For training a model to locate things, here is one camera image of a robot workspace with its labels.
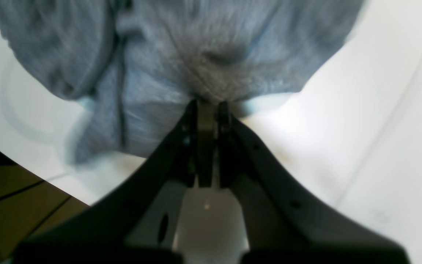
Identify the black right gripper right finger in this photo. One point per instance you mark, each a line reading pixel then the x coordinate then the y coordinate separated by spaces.
pixel 284 222

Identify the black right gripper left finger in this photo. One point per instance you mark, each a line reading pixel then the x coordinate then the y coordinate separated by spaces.
pixel 136 222

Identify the grey t-shirt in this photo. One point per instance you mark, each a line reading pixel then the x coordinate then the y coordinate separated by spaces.
pixel 141 62

